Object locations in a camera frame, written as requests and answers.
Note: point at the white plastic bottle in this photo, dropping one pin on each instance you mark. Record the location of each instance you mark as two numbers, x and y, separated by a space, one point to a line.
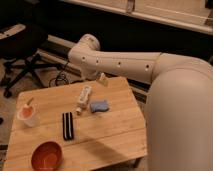
83 98

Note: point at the blue sponge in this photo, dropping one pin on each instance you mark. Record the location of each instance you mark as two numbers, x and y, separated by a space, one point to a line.
99 106

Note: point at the black office chair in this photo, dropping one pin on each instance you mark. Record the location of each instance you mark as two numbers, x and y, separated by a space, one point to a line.
18 46

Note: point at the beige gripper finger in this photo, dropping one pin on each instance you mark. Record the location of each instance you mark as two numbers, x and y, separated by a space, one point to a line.
102 79

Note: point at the clear cup with orange contents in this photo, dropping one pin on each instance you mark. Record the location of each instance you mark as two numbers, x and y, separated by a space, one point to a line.
27 114

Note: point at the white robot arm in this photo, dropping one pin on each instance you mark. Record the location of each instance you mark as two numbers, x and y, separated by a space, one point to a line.
179 104

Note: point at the black white striped cloth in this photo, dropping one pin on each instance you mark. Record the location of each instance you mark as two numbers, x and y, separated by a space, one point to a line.
67 125

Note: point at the red bowl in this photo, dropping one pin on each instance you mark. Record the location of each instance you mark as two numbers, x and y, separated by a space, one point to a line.
47 157

